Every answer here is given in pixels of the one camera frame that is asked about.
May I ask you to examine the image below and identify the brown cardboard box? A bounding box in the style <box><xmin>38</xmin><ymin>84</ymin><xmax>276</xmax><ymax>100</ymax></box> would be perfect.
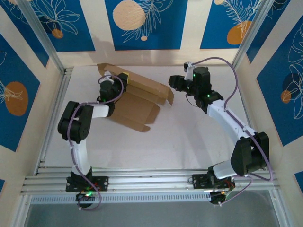
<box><xmin>96</xmin><ymin>62</ymin><xmax>175</xmax><ymax>133</ymax></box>

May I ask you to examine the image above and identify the left black controller board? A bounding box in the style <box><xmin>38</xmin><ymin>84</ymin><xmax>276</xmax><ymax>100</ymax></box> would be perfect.
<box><xmin>75</xmin><ymin>192</ymin><xmax>95</xmax><ymax>209</ymax></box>

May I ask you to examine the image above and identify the black controller board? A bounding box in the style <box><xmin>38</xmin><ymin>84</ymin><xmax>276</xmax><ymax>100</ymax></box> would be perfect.
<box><xmin>209</xmin><ymin>191</ymin><xmax>232</xmax><ymax>207</ymax></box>
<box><xmin>75</xmin><ymin>192</ymin><xmax>95</xmax><ymax>209</ymax></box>

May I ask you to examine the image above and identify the right black controller board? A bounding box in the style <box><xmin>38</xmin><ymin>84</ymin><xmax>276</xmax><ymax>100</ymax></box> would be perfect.
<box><xmin>209</xmin><ymin>191</ymin><xmax>232</xmax><ymax>207</ymax></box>

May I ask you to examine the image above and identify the aluminium side rail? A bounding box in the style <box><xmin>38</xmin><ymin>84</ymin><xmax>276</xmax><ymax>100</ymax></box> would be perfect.
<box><xmin>233</xmin><ymin>67</ymin><xmax>267</xmax><ymax>171</ymax></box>
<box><xmin>34</xmin><ymin>67</ymin><xmax>74</xmax><ymax>175</ymax></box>

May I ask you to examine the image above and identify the blue floral wall panel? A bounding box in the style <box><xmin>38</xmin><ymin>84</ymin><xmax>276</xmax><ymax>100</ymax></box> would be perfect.
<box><xmin>105</xmin><ymin>0</ymin><xmax>188</xmax><ymax>51</ymax></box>
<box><xmin>200</xmin><ymin>0</ymin><xmax>268</xmax><ymax>50</ymax></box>
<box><xmin>257</xmin><ymin>22</ymin><xmax>303</xmax><ymax>147</ymax></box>
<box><xmin>28</xmin><ymin>0</ymin><xmax>96</xmax><ymax>52</ymax></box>
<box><xmin>246</xmin><ymin>0</ymin><xmax>291</xmax><ymax>64</ymax></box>
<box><xmin>0</xmin><ymin>33</ymin><xmax>41</xmax><ymax>152</ymax></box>
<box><xmin>0</xmin><ymin>0</ymin><xmax>50</xmax><ymax>69</ymax></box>

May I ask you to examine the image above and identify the aluminium corner post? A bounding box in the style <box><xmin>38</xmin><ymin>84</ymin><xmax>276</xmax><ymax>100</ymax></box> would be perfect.
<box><xmin>231</xmin><ymin>0</ymin><xmax>291</xmax><ymax>69</ymax></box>
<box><xmin>18</xmin><ymin>0</ymin><xmax>66</xmax><ymax>73</ymax></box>

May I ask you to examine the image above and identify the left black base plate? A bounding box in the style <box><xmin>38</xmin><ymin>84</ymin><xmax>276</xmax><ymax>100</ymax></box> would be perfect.
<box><xmin>65</xmin><ymin>176</ymin><xmax>109</xmax><ymax>192</ymax></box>

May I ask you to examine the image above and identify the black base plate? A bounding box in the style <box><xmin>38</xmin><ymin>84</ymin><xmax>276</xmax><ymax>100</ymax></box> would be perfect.
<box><xmin>192</xmin><ymin>174</ymin><xmax>236</xmax><ymax>190</ymax></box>
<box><xmin>65</xmin><ymin>176</ymin><xmax>109</xmax><ymax>192</ymax></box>

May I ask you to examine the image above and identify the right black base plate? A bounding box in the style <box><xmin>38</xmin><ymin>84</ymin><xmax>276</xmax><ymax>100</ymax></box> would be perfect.
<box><xmin>192</xmin><ymin>174</ymin><xmax>236</xmax><ymax>190</ymax></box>

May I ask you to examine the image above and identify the aluminium frame rail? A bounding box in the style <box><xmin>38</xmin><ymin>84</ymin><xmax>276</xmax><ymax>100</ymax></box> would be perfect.
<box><xmin>20</xmin><ymin>169</ymin><xmax>280</xmax><ymax>196</ymax></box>

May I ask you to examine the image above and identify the grey slotted cable duct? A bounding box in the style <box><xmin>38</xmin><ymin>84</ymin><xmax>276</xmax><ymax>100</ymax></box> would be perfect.
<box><xmin>30</xmin><ymin>192</ymin><xmax>213</xmax><ymax>204</ymax></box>

